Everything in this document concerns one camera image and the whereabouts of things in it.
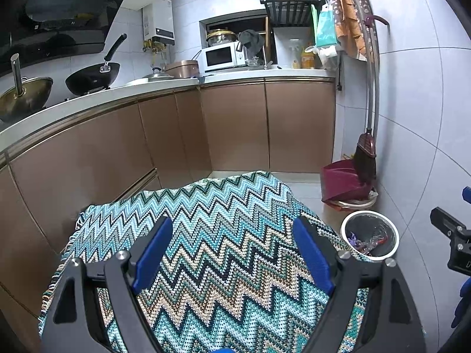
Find white water heater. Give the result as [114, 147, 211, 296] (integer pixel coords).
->
[143, 0, 174, 45]

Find white plastic bag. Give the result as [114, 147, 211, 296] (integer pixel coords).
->
[305, 44, 341, 71]

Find black range hood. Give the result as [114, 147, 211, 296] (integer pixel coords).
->
[0, 0, 135, 76]

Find patterned hanging cloth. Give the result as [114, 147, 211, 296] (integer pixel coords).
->
[327, 0, 374, 61]

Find steel pot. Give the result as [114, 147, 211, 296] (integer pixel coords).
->
[206, 28, 238, 47]

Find white kitchen countertop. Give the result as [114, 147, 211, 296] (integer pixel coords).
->
[0, 68, 337, 151]

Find brown rice cooker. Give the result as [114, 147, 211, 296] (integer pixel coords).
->
[164, 60, 200, 79]

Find gold wok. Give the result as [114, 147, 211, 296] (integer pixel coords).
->
[0, 53, 54, 123]

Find black wok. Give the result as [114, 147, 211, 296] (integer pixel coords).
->
[65, 34, 127, 96]

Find yellow detergent bottle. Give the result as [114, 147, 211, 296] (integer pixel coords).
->
[301, 46, 316, 70]

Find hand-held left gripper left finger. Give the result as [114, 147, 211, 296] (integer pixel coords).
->
[39, 216, 173, 353]

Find white microwave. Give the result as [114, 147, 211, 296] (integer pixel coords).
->
[200, 41, 246, 73]

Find zigzag knitted blanket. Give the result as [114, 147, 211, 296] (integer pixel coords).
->
[39, 171, 372, 353]

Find maroon broom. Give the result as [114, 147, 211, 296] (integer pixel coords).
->
[344, 0, 381, 185]

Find teal hanging bag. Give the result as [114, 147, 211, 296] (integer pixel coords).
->
[314, 4, 337, 46]

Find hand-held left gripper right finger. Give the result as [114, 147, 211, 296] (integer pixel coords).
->
[292, 215, 427, 353]

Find brown kitchen cabinets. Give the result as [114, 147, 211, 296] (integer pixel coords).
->
[0, 79, 337, 324]

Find dark cloth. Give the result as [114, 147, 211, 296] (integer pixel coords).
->
[237, 29, 266, 61]

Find steel pot lid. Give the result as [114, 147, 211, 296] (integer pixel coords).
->
[142, 67, 174, 81]

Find person's right hand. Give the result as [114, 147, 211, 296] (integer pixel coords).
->
[452, 279, 471, 329]

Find white trash bin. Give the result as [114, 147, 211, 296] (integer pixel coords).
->
[340, 210, 400, 262]

